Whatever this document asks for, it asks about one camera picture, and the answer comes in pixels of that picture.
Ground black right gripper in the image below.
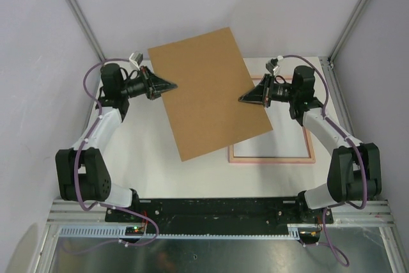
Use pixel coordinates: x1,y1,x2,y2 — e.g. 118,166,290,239
239,74,298,107

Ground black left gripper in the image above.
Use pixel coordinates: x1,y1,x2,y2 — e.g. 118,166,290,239
120,66,177,101

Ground brown cardboard backing board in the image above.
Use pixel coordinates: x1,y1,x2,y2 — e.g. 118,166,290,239
148,27,272,161

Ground pink wooden picture frame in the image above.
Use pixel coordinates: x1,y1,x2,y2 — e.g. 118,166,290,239
227,75,316,165

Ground sunflower photo print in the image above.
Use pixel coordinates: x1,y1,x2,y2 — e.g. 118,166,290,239
231,127,314,159

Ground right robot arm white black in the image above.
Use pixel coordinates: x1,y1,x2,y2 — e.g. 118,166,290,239
238,66,382,222

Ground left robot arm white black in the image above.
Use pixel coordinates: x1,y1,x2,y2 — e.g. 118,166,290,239
55,61,177,222

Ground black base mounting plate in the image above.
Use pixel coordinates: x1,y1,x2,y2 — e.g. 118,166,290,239
104,195,335,235

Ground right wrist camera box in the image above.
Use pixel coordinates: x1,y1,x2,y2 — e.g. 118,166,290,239
265,56,284,76

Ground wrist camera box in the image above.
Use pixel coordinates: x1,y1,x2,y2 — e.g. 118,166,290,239
128,51,143,71
265,56,284,76

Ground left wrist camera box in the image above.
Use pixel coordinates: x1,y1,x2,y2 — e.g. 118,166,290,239
128,51,143,71

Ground left aluminium corner post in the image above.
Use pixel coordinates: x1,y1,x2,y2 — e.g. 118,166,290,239
65,0,105,61

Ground aluminium corner post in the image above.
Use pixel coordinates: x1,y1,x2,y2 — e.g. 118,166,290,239
65,0,105,61
328,0,371,63

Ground aluminium front right rail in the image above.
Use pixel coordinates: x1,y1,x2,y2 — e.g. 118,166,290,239
332,201,395,227

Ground grey slotted cable duct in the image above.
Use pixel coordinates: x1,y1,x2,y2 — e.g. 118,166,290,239
59,225,319,240

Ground right aluminium corner post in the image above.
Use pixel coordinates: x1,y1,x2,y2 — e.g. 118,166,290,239
328,0,371,63

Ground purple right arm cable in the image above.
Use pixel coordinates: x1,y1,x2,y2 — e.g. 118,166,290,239
281,54,368,266

